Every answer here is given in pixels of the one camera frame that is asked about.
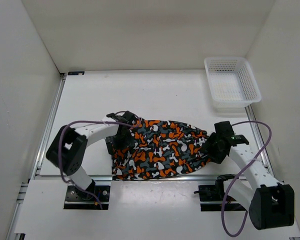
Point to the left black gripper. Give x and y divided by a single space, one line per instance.
128 142

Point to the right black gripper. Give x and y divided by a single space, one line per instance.
217 157

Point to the orange camouflage shorts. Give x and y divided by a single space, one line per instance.
162 149

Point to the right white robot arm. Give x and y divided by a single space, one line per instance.
268 202

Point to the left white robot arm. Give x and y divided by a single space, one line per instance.
67 150

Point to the white plastic mesh basket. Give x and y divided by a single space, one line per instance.
231 82

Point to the right aluminium rail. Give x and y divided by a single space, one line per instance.
259 140

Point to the aluminium rail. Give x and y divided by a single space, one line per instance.
107 178
259 140
47 130

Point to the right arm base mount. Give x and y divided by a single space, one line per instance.
211 196

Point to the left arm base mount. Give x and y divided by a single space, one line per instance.
77 200

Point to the left aluminium rail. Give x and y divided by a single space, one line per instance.
47 130

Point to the front aluminium rail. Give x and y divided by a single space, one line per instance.
107 178

